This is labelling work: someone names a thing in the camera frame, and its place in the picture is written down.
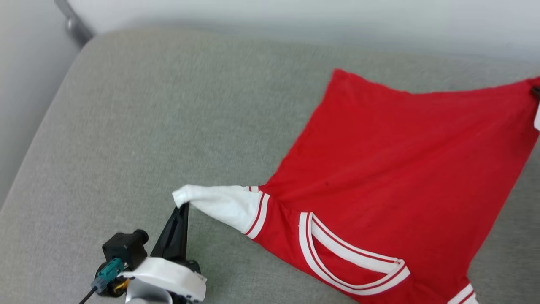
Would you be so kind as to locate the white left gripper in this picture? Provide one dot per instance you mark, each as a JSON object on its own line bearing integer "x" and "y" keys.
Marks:
{"x": 173, "y": 274}

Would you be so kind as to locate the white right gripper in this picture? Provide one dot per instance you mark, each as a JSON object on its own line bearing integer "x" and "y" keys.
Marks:
{"x": 537, "y": 116}

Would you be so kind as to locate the red and white shirt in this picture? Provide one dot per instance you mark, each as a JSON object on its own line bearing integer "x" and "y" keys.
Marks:
{"x": 392, "y": 169}

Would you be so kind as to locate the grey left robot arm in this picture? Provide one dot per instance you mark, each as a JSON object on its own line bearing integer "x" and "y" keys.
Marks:
{"x": 147, "y": 293}

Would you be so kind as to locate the grey metal pipe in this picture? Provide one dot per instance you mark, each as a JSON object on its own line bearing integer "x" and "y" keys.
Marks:
{"x": 74, "y": 23}

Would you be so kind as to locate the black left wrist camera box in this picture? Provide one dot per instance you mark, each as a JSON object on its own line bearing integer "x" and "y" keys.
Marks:
{"x": 124, "y": 247}

